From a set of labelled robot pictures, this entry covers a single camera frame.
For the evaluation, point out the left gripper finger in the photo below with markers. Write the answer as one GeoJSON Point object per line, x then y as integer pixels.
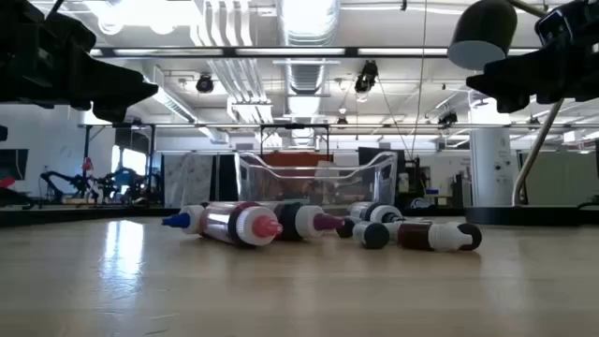
{"type": "Point", "coordinates": [112, 82]}
{"type": "Point", "coordinates": [114, 112]}

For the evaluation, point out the large blue food coloring bottle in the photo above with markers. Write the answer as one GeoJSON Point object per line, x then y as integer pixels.
{"type": "Point", "coordinates": [177, 220]}

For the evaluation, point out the large black food coloring bottle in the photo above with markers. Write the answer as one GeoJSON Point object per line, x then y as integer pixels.
{"type": "Point", "coordinates": [381, 213]}

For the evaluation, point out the large red food coloring bottle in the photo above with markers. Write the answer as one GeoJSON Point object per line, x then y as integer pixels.
{"type": "Point", "coordinates": [252, 224]}

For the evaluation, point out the small teal dropper bottle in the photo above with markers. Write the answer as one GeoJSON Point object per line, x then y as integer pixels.
{"type": "Point", "coordinates": [374, 235]}

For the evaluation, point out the large purple food coloring bottle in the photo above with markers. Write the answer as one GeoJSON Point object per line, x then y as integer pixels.
{"type": "Point", "coordinates": [309, 221]}

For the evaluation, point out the background black robot arm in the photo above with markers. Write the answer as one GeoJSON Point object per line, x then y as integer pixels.
{"type": "Point", "coordinates": [56, 180]}
{"type": "Point", "coordinates": [126, 182]}

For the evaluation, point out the black brass desk lamp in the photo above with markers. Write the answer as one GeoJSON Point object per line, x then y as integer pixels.
{"type": "Point", "coordinates": [482, 33]}

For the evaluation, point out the white round column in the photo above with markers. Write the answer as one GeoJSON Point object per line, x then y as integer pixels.
{"type": "Point", "coordinates": [491, 164]}

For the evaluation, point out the patterned grey panel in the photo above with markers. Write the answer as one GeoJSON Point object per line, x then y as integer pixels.
{"type": "Point", "coordinates": [187, 180]}

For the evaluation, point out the small blue box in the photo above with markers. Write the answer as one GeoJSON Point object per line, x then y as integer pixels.
{"type": "Point", "coordinates": [432, 191]}

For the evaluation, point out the black cabinet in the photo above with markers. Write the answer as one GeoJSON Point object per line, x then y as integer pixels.
{"type": "Point", "coordinates": [395, 161]}

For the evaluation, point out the small maroon dropper bottle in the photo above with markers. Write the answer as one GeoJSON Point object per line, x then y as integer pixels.
{"type": "Point", "coordinates": [421, 235]}

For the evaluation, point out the orange box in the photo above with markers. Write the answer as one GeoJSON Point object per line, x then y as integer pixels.
{"type": "Point", "coordinates": [295, 159]}

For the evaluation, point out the clear plastic bin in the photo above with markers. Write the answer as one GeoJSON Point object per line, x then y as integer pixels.
{"type": "Point", "coordinates": [327, 187]}

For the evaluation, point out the small dark green dropper bottle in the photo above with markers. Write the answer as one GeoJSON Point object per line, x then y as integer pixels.
{"type": "Point", "coordinates": [345, 228]}

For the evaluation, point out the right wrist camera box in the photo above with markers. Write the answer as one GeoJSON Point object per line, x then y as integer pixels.
{"type": "Point", "coordinates": [554, 25]}

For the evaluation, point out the black hanging ceiling camera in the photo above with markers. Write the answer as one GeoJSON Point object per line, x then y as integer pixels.
{"type": "Point", "coordinates": [204, 84]}
{"type": "Point", "coordinates": [366, 78]}
{"type": "Point", "coordinates": [448, 118]}

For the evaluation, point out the grey partition wall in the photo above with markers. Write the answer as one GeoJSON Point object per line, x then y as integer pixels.
{"type": "Point", "coordinates": [561, 178]}

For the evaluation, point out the black aluminium table frame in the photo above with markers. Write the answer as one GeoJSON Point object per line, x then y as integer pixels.
{"type": "Point", "coordinates": [93, 216]}

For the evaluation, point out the black wall monitor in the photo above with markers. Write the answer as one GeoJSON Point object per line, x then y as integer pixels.
{"type": "Point", "coordinates": [13, 164]}

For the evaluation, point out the black overhead frame beam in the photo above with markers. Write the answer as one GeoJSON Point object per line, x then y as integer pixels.
{"type": "Point", "coordinates": [224, 52]}

